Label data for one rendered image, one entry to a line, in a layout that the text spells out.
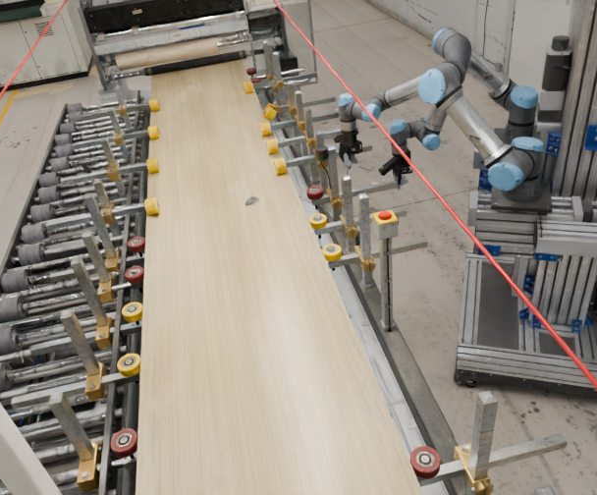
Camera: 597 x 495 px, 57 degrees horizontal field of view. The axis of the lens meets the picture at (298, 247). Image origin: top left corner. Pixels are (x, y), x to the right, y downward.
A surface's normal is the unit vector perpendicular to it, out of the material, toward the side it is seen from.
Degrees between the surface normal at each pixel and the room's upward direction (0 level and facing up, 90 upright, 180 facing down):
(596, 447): 0
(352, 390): 0
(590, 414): 0
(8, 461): 90
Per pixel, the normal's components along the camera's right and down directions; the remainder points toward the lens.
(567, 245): -0.29, 0.59
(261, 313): -0.11, -0.80
